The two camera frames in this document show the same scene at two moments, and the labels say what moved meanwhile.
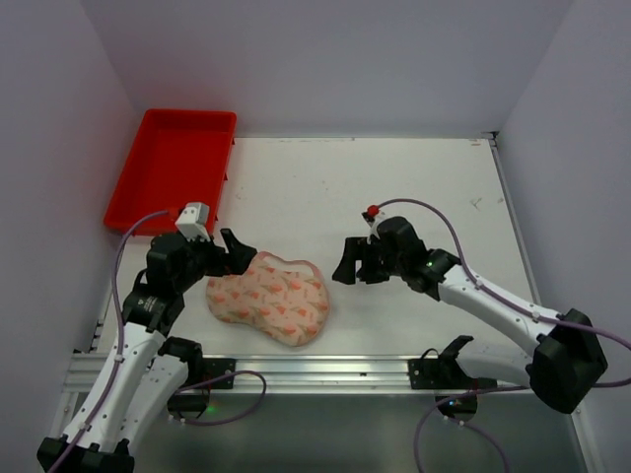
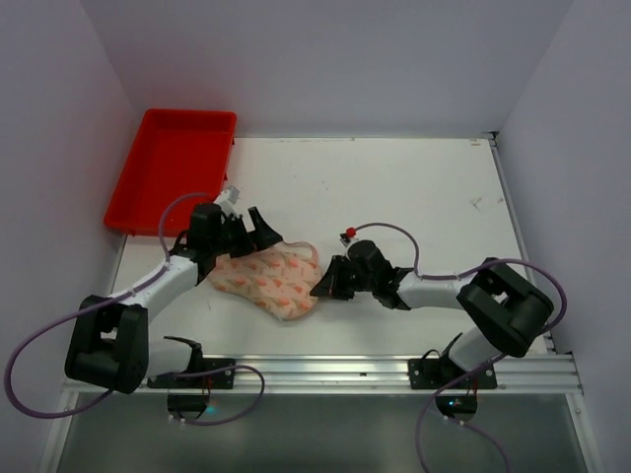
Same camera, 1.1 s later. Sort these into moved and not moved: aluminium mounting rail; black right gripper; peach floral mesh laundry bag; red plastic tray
Moved: peach floral mesh laundry bag; black right gripper
Not moved: aluminium mounting rail; red plastic tray
